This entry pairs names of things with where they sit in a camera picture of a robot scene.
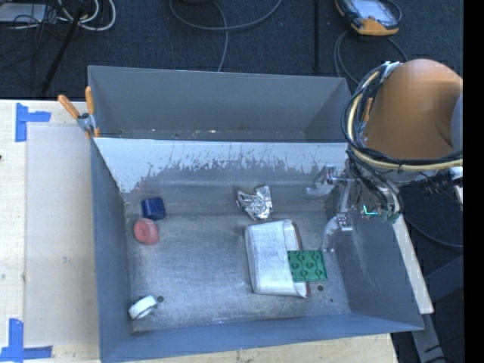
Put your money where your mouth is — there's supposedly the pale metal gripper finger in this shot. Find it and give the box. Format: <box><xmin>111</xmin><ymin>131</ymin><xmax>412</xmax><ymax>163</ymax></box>
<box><xmin>320</xmin><ymin>215</ymin><xmax>355</xmax><ymax>253</ymax></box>
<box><xmin>305</xmin><ymin>164</ymin><xmax>339</xmax><ymax>198</ymax></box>

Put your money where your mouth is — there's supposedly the dark green flat block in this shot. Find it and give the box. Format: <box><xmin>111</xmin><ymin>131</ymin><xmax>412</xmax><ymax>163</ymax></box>
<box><xmin>286</xmin><ymin>249</ymin><xmax>329</xmax><ymax>284</ymax></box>

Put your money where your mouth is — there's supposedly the crumpled silver foil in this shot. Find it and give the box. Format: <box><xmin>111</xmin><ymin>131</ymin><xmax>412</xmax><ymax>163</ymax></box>
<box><xmin>235</xmin><ymin>185</ymin><xmax>275</xmax><ymax>222</ymax></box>

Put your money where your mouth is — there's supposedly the white rounded rectangular box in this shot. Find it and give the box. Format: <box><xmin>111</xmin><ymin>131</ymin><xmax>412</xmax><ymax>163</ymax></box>
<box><xmin>244</xmin><ymin>219</ymin><xmax>308</xmax><ymax>299</ymax></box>

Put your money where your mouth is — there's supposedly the grey metal bin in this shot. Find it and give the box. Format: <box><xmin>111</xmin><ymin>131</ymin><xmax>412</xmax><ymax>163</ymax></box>
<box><xmin>86</xmin><ymin>64</ymin><xmax>426</xmax><ymax>363</ymax></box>

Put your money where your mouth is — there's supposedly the dark blue cube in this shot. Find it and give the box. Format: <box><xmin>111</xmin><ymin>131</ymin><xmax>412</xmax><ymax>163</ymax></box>
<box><xmin>140</xmin><ymin>197</ymin><xmax>167</xmax><ymax>222</ymax></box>

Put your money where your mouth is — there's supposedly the pink-red round disc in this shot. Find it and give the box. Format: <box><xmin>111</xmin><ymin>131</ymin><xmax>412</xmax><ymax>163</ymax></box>
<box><xmin>132</xmin><ymin>217</ymin><xmax>160</xmax><ymax>246</ymax></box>

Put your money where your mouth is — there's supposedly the white tape ring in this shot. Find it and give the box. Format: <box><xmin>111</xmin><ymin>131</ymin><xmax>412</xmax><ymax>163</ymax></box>
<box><xmin>127</xmin><ymin>294</ymin><xmax>160</xmax><ymax>321</ymax></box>

